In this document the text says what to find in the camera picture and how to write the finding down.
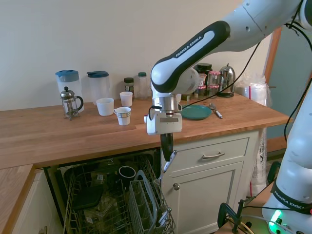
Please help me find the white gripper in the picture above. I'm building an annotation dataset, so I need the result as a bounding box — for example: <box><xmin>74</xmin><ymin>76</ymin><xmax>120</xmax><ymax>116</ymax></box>
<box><xmin>143</xmin><ymin>110</ymin><xmax>183</xmax><ymax>162</ymax></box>

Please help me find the large blue-lidded plastic pitcher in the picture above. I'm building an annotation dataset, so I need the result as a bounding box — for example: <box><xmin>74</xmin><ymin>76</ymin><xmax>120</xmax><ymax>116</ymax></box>
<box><xmin>55</xmin><ymin>69</ymin><xmax>85</xmax><ymax>113</ymax></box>

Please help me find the white ceramic mug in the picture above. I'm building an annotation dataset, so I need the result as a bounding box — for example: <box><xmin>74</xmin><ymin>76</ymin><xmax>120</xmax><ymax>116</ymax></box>
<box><xmin>96</xmin><ymin>97</ymin><xmax>115</xmax><ymax>117</ymax></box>

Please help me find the small blue-lidded plastic pitcher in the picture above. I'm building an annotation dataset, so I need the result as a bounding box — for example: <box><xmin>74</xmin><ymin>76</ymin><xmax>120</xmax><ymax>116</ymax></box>
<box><xmin>86</xmin><ymin>70</ymin><xmax>111</xmax><ymax>103</ymax></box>

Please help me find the silver fork white handle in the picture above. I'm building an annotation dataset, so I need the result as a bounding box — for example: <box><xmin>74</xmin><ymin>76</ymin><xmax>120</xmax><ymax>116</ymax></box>
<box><xmin>155</xmin><ymin>150</ymin><xmax>178</xmax><ymax>186</ymax></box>

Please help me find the plain white paper cup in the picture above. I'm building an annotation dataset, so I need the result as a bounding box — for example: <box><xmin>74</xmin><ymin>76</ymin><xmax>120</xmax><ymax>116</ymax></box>
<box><xmin>119</xmin><ymin>91</ymin><xmax>134</xmax><ymax>107</ymax></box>

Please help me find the stainless steel electric kettle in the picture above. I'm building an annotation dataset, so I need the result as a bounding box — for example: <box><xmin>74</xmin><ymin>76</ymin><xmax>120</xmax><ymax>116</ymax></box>
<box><xmin>217</xmin><ymin>63</ymin><xmax>237</xmax><ymax>98</ymax></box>

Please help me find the white corner cabinet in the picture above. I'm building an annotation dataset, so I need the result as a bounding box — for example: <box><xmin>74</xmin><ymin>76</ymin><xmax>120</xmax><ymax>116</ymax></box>
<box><xmin>9</xmin><ymin>168</ymin><xmax>64</xmax><ymax>234</ymax></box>

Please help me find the plastic-wrapped printed roll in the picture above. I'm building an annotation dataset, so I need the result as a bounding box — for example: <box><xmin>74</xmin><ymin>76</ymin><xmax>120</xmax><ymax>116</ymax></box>
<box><xmin>246</xmin><ymin>128</ymin><xmax>269</xmax><ymax>198</ymax></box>

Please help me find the clear bottle green cap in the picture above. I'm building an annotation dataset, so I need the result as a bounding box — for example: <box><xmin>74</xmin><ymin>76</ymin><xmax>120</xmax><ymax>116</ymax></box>
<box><xmin>137</xmin><ymin>72</ymin><xmax>148</xmax><ymax>99</ymax></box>

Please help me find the printed white paper cup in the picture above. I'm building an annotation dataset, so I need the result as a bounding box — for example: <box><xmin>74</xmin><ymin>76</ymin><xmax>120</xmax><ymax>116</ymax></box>
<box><xmin>113</xmin><ymin>106</ymin><xmax>132</xmax><ymax>126</ymax></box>

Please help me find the teal plate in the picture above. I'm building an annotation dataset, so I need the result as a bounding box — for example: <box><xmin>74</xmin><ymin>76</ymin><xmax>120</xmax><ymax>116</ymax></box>
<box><xmin>181</xmin><ymin>105</ymin><xmax>213</xmax><ymax>121</ymax></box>

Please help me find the silver drawer handle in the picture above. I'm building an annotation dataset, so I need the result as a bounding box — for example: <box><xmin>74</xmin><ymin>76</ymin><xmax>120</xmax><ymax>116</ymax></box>
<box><xmin>201</xmin><ymin>152</ymin><xmax>225</xmax><ymax>159</ymax></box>

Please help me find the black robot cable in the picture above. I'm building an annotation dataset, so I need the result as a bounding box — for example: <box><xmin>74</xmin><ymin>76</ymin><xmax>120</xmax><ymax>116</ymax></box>
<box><xmin>180</xmin><ymin>0</ymin><xmax>312</xmax><ymax>108</ymax></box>

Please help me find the white kitchen cabinet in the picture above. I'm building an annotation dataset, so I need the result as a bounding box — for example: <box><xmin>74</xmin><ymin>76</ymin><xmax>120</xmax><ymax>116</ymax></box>
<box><xmin>159</xmin><ymin>126</ymin><xmax>268</xmax><ymax>234</ymax></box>

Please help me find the open dishwasher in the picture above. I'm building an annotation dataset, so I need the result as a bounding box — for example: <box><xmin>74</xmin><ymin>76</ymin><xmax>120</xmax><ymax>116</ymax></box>
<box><xmin>43</xmin><ymin>147</ymin><xmax>176</xmax><ymax>234</ymax></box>

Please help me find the silver spoon white handle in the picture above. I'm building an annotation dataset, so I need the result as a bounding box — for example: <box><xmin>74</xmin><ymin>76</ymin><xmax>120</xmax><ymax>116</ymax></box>
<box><xmin>208</xmin><ymin>102</ymin><xmax>224</xmax><ymax>119</ymax></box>

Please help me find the dark green C-clamp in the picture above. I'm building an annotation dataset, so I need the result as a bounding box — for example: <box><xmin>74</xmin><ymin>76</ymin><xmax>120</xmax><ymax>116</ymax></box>
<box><xmin>218</xmin><ymin>199</ymin><xmax>248</xmax><ymax>234</ymax></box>

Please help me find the wooden door frame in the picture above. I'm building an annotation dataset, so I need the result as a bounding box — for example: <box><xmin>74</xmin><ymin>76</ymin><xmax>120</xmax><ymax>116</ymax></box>
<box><xmin>264</xmin><ymin>26</ymin><xmax>283</xmax><ymax>86</ymax></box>

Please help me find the black mug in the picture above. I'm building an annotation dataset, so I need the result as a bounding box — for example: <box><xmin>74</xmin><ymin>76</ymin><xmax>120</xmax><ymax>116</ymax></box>
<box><xmin>118</xmin><ymin>165</ymin><xmax>137</xmax><ymax>188</ymax></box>

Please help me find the plastic bag of cups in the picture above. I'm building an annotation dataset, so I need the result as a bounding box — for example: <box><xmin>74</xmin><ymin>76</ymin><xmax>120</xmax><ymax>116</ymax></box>
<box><xmin>235</xmin><ymin>74</ymin><xmax>273</xmax><ymax>108</ymax></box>

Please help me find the dark-lidded spice jar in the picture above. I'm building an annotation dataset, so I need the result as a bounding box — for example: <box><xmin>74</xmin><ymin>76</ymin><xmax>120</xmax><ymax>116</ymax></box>
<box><xmin>123</xmin><ymin>77</ymin><xmax>135</xmax><ymax>98</ymax></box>

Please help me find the black cable along base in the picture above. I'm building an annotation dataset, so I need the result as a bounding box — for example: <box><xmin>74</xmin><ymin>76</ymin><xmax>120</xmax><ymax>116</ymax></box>
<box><xmin>283</xmin><ymin>77</ymin><xmax>312</xmax><ymax>143</ymax></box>

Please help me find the large jar black lid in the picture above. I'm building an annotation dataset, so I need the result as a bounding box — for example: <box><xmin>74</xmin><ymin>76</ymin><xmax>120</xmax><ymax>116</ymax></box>
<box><xmin>194</xmin><ymin>63</ymin><xmax>213</xmax><ymax>86</ymax></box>

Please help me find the grey cutlery basket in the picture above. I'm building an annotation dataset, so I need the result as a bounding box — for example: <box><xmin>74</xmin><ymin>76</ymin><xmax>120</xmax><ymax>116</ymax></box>
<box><xmin>127</xmin><ymin>169</ymin><xmax>173</xmax><ymax>234</ymax></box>

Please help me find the black square container lid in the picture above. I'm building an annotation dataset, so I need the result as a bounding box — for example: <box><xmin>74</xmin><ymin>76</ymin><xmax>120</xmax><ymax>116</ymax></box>
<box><xmin>72</xmin><ymin>185</ymin><xmax>105</xmax><ymax>211</ymax></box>

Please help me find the glass French press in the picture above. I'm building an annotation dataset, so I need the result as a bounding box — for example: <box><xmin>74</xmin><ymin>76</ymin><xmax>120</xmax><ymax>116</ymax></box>
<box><xmin>59</xmin><ymin>86</ymin><xmax>84</xmax><ymax>121</ymax></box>

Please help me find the grey wire dishwasher rack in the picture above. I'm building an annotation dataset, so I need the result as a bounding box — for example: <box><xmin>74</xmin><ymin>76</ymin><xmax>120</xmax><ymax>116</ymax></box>
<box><xmin>57</xmin><ymin>152</ymin><xmax>176</xmax><ymax>234</ymax></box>

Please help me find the glass jar red checked lid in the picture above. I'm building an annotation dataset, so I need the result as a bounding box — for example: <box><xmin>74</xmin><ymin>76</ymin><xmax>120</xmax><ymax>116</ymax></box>
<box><xmin>207</xmin><ymin>84</ymin><xmax>219</xmax><ymax>98</ymax></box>
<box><xmin>207</xmin><ymin>70</ymin><xmax>221</xmax><ymax>86</ymax></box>
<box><xmin>196</xmin><ymin>85</ymin><xmax>207</xmax><ymax>100</ymax></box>

